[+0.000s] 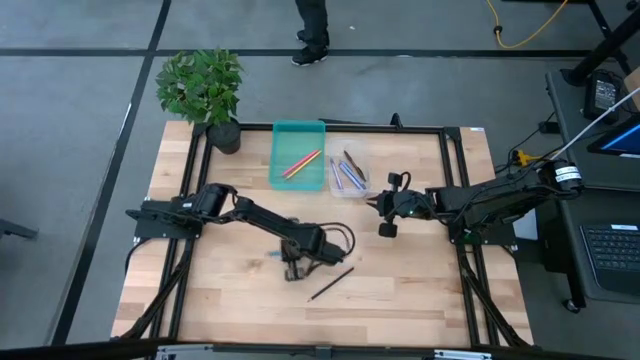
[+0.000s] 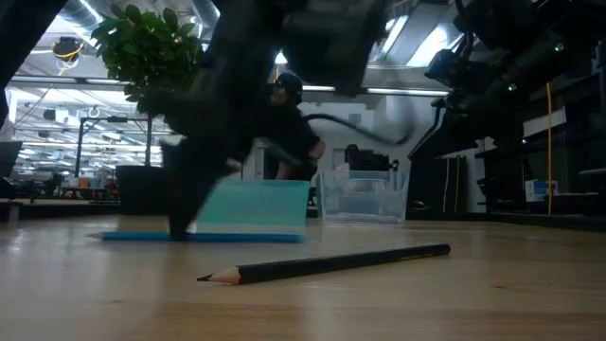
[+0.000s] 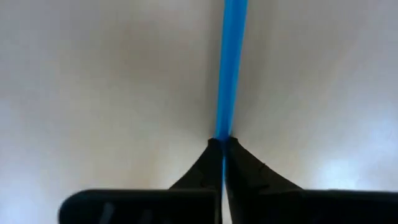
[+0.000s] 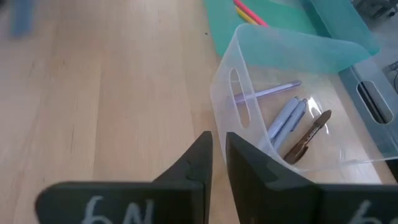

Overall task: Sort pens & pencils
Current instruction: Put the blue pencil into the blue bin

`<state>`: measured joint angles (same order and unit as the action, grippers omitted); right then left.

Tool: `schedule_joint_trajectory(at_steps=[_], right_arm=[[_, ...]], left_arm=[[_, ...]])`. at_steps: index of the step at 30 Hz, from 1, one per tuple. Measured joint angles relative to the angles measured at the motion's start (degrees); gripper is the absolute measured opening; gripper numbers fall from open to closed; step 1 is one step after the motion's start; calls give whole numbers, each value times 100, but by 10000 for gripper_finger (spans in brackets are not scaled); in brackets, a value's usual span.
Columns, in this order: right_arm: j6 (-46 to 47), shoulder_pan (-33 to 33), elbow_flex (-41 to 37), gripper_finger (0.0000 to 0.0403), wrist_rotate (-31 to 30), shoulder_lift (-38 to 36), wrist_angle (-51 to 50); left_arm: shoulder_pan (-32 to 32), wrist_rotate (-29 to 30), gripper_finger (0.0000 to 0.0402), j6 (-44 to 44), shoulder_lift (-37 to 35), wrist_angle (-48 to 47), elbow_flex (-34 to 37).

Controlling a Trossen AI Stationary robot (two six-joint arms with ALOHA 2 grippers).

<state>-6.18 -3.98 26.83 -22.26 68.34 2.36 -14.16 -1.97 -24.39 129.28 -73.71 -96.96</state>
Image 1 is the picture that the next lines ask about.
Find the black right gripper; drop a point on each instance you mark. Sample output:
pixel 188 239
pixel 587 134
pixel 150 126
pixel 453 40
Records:
pixel 392 205

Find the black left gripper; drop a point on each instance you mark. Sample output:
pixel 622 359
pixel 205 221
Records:
pixel 294 257

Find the blue pencil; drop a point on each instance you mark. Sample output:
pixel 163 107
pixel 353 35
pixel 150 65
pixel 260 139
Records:
pixel 275 253

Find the translucent blue click pen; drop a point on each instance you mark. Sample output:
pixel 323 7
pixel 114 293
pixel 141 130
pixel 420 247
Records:
pixel 351 176

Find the black pencil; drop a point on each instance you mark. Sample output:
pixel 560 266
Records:
pixel 330 285

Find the dark brown pen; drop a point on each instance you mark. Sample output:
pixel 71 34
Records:
pixel 354 165

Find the light periwinkle pen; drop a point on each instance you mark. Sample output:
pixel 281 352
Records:
pixel 336 175

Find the yellow pencil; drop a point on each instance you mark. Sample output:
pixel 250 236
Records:
pixel 305 165

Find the pink pencil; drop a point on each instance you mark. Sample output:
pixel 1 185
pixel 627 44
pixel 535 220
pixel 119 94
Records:
pixel 299 163

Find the teal plastic bin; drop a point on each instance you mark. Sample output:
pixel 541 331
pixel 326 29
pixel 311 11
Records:
pixel 295 137

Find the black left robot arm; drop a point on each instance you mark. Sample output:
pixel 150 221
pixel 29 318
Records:
pixel 270 222

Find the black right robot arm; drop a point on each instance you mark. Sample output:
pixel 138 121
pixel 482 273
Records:
pixel 500 197

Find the clear plastic bin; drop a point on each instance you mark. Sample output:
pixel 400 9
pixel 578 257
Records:
pixel 347 145

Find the white table label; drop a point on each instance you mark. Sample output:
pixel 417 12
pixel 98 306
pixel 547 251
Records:
pixel 476 129

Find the yellow power plug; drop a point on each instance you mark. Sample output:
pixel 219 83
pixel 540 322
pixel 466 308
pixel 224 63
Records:
pixel 522 158

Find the black plug box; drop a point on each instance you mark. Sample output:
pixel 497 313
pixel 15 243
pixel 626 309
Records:
pixel 549 127

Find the person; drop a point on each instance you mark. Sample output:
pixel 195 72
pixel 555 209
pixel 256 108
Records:
pixel 312 25

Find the green potted plant black pot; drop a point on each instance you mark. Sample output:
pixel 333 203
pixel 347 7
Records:
pixel 200 85

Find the dark grey desk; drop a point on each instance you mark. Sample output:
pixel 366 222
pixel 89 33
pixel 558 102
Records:
pixel 570 105
pixel 570 260

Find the black caster wheel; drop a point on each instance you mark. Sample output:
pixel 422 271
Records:
pixel 573 306

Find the black crossbar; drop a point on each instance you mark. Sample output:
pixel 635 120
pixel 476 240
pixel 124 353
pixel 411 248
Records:
pixel 75 348

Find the black laptop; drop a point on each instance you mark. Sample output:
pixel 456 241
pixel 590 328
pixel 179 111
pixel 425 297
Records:
pixel 612 255

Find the black power adapter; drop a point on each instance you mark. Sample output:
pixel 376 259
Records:
pixel 602 95

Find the monitor with blue screen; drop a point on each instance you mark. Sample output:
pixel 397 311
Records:
pixel 622 140

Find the thick black bar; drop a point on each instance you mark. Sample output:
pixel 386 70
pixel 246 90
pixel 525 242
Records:
pixel 600 52

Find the dark furniture leg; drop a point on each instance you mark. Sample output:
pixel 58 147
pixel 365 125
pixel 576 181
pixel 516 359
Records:
pixel 15 230

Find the brown cardboard box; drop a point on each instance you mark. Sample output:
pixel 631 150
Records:
pixel 634 87

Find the thin black strut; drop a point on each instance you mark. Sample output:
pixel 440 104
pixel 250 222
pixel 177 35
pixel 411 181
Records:
pixel 605 25

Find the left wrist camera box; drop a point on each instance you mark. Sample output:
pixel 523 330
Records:
pixel 334 254

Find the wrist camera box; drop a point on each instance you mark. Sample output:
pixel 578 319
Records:
pixel 422 202
pixel 334 254

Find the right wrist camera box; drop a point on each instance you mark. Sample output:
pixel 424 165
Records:
pixel 422 202

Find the black aluminium table frame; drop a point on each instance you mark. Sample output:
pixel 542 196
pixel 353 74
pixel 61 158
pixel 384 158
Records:
pixel 400 129

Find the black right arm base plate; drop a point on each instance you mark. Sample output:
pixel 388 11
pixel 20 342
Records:
pixel 495 236

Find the silver metal bracket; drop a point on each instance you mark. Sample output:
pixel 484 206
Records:
pixel 180 352
pixel 460 355

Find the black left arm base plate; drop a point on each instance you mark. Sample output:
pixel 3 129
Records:
pixel 145 227

